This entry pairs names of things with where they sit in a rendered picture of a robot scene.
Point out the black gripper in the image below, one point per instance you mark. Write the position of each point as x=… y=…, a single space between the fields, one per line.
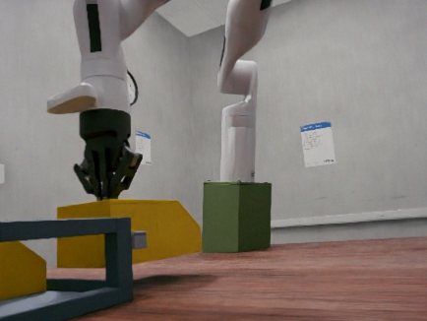
x=108 y=131

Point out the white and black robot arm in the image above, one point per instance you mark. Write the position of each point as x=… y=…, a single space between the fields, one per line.
x=101 y=26

